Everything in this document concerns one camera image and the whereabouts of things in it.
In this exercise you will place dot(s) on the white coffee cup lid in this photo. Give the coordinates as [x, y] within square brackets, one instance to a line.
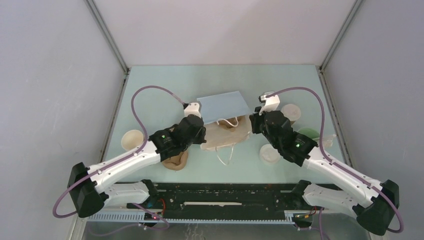
[292, 112]

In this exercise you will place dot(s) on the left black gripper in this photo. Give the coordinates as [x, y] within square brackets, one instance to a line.
[201, 139]

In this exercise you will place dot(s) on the stack of paper cups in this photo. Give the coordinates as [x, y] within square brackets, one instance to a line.
[132, 139]

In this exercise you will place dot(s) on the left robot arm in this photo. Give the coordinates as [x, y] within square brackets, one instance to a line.
[91, 187]

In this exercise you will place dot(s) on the brown pulp cup carrier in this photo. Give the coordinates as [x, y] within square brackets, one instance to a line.
[232, 124]
[176, 163]

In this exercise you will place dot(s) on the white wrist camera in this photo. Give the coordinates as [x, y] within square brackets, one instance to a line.
[192, 108]
[270, 100]

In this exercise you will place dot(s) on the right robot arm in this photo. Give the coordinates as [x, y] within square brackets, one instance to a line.
[371, 202]

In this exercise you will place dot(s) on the stack of white lids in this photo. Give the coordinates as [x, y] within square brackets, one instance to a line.
[268, 155]

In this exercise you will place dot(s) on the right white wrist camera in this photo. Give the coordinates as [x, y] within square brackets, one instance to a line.
[270, 100]

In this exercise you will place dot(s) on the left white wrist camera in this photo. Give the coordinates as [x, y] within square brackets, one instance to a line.
[192, 108]

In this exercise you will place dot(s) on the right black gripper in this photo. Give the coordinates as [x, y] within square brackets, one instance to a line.
[254, 119]

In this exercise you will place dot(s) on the green cylindrical container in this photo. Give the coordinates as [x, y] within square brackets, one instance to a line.
[310, 133]

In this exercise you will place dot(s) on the light blue paper bag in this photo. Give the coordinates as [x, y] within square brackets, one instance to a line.
[219, 107]

